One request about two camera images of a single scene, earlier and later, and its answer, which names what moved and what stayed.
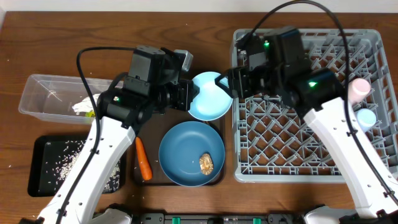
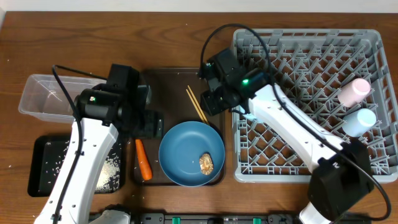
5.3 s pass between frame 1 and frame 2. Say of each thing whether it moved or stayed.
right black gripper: moved
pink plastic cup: stayed
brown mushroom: stayed
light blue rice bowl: moved
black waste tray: stayed
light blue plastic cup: stayed
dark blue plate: stayed
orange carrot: stayed
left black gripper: moved
